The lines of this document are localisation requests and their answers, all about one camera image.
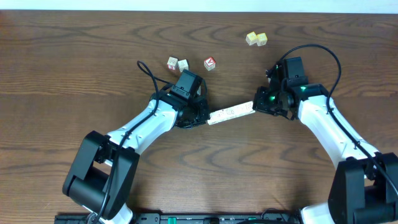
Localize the white block grid pattern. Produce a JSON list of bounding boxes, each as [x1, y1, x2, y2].
[[207, 111, 218, 125]]

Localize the soccer ball picture block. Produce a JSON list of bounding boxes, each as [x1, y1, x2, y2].
[[216, 109, 228, 122]]

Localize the white block brown pattern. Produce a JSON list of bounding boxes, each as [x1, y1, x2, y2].
[[226, 106, 236, 119]]

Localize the blue edged white block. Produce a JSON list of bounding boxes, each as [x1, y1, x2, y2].
[[244, 101, 255, 114]]

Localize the green edged white block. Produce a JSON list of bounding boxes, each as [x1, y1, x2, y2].
[[234, 103, 246, 116]]

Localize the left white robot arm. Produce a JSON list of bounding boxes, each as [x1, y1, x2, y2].
[[62, 91, 209, 223]]

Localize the white block plain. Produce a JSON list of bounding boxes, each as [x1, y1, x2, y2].
[[177, 59, 189, 73]]

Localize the red letter A block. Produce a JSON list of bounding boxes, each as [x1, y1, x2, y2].
[[204, 57, 216, 71]]

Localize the yellow block right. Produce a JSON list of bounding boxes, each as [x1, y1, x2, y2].
[[257, 33, 268, 47]]

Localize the yellow block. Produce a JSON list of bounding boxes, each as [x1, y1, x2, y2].
[[246, 32, 258, 45], [257, 33, 268, 47]]

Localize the white block red side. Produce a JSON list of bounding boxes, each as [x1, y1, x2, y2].
[[167, 57, 178, 70]]

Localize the yellow block left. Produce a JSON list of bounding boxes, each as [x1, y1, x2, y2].
[[246, 32, 258, 45]]

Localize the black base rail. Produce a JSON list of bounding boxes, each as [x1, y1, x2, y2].
[[53, 211, 303, 224]]

